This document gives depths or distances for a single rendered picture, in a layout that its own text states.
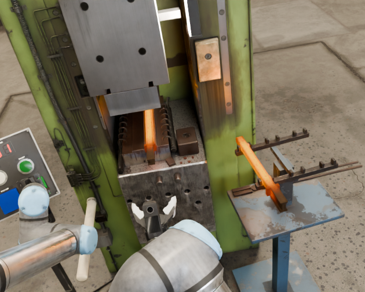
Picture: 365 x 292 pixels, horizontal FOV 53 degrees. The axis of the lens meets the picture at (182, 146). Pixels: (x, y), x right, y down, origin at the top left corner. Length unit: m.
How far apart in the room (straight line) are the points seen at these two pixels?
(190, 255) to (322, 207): 0.96
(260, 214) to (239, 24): 0.77
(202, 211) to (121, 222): 0.51
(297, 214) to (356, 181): 1.28
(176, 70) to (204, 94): 0.35
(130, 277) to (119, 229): 1.34
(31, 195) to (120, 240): 1.17
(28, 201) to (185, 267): 0.48
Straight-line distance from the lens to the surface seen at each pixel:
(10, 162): 1.51
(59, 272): 2.00
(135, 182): 1.58
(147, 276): 0.75
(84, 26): 1.31
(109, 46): 1.33
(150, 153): 1.47
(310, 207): 1.64
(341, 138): 3.20
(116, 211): 1.99
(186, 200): 1.67
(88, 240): 1.02
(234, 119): 1.69
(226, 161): 1.82
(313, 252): 2.38
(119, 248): 2.22
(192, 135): 1.58
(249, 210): 1.61
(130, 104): 1.43
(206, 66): 1.51
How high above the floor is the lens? 1.90
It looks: 37 degrees down
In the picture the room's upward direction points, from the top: 10 degrees counter-clockwise
